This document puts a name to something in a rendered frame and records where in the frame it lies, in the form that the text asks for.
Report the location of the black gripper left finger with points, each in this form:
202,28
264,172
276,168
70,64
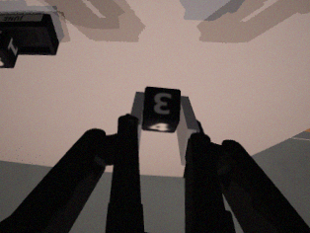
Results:
55,203

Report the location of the black cube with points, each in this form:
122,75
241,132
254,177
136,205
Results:
9,49
161,109

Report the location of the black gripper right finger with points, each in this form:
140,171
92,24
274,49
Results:
256,202

